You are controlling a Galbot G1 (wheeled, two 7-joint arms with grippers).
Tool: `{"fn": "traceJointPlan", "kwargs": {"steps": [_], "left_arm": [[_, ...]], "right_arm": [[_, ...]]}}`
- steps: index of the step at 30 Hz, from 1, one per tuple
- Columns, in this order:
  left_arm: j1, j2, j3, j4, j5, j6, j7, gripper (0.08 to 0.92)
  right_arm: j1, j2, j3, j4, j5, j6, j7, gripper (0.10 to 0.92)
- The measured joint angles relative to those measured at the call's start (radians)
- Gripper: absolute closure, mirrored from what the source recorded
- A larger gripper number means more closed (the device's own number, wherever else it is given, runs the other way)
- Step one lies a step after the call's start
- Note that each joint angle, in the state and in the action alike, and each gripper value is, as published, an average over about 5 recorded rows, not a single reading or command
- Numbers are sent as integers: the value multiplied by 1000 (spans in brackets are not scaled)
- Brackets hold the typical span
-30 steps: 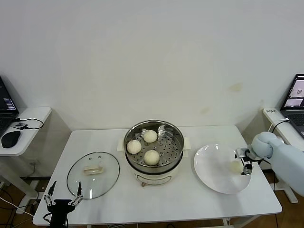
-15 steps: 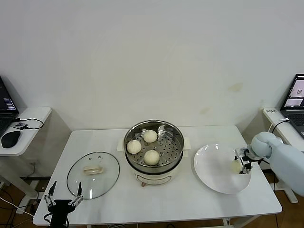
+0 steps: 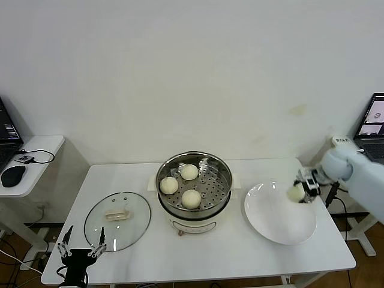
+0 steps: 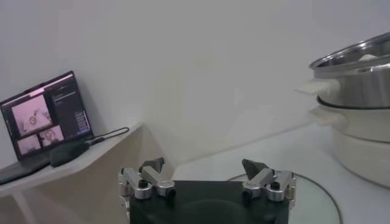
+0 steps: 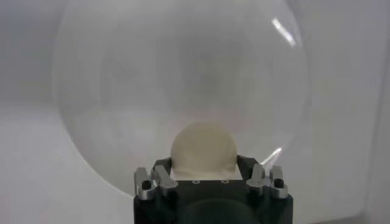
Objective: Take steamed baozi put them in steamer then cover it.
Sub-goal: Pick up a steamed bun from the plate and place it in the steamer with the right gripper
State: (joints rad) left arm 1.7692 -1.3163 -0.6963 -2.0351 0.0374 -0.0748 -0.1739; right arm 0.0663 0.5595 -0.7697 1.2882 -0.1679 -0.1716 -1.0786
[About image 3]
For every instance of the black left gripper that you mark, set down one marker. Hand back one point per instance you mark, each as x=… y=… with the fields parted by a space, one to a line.
x=77 y=259

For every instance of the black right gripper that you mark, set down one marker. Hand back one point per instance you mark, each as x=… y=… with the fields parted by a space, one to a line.
x=319 y=177

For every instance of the white steamed baozi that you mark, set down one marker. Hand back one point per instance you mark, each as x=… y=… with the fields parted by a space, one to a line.
x=295 y=193
x=191 y=199
x=189 y=172
x=168 y=185

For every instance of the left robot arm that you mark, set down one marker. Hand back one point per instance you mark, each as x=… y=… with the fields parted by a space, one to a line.
x=73 y=285

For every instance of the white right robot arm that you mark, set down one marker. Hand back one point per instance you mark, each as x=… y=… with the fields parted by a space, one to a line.
x=366 y=180

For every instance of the stainless steel steamer basket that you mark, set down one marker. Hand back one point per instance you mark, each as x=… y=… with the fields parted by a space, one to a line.
x=216 y=186

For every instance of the white round plate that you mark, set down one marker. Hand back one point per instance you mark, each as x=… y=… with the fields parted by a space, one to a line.
x=270 y=216

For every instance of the white labelled box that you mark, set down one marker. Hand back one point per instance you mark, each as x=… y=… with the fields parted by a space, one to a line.
x=340 y=141

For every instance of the round glass lid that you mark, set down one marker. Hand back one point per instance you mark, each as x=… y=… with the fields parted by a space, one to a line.
x=135 y=216

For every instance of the black open laptop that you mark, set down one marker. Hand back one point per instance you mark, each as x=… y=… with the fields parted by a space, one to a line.
x=7 y=129
x=372 y=120

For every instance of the black computer mouse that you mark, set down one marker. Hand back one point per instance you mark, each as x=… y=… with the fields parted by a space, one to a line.
x=13 y=176

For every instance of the small black usb hub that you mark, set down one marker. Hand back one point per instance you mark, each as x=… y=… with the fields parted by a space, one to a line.
x=24 y=158

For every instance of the white electric cooker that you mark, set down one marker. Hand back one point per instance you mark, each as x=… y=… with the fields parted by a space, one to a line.
x=195 y=226

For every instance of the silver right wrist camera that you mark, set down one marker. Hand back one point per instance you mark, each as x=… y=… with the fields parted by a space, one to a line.
x=312 y=183

